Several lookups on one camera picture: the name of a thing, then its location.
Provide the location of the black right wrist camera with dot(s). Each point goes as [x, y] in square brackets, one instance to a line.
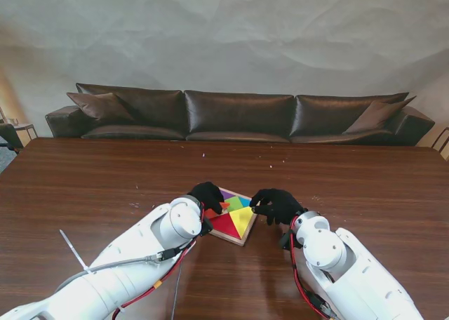
[286, 241]

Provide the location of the purple triangle piece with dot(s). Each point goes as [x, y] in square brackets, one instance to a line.
[227, 194]

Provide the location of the large yellow triangle piece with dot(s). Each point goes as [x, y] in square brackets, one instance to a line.
[243, 219]

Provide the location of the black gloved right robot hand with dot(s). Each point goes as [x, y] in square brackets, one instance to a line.
[280, 206]

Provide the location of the small blue triangle piece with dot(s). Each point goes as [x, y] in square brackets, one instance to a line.
[246, 202]

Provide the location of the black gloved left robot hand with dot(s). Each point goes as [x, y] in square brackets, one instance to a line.
[207, 193]

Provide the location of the brown sofa cushion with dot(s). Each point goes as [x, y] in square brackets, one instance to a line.
[101, 107]
[377, 118]

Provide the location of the dark metal chair frame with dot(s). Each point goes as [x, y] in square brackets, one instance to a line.
[440, 142]

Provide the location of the white zip tie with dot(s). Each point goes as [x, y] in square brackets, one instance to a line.
[75, 251]

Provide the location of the brown leather sofa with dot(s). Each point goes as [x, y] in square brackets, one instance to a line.
[238, 116]

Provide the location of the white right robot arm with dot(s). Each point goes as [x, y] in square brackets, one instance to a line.
[347, 271]

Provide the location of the square wooden tangram tray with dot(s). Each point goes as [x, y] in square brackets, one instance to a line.
[245, 241]

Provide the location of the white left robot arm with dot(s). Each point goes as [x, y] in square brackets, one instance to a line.
[115, 274]

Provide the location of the side table with metal legs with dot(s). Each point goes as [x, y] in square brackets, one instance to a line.
[21, 130]

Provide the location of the green square piece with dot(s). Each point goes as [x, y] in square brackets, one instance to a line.
[235, 203]

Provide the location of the large red triangle piece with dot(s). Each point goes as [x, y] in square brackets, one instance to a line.
[224, 227]

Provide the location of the orange parallelogram piece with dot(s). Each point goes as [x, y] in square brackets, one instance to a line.
[210, 213]

